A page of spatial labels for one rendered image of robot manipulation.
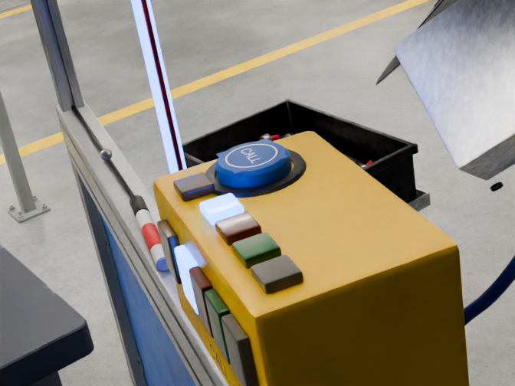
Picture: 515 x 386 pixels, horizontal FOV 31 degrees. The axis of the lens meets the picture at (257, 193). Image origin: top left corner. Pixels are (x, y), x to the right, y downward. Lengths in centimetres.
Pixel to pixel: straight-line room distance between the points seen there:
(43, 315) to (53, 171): 277
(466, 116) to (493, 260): 161
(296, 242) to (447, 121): 40
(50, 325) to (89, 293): 199
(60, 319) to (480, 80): 42
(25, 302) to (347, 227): 23
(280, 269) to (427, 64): 46
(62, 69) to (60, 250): 156
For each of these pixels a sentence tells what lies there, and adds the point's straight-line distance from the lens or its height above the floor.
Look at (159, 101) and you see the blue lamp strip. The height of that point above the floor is 104.
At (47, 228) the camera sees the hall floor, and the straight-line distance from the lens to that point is 294.
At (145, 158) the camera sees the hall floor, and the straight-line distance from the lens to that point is 324.
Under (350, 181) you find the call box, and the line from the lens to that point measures 48.
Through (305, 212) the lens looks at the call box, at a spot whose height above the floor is 107.
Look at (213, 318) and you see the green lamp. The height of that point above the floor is 105.
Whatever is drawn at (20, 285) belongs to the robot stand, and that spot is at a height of 100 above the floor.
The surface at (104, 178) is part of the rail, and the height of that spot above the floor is 86.
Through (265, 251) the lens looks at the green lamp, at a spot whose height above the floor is 108.
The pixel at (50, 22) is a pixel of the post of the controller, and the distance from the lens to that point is 126.
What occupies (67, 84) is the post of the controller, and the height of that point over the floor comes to 89.
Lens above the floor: 129
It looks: 27 degrees down
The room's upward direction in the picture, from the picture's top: 10 degrees counter-clockwise
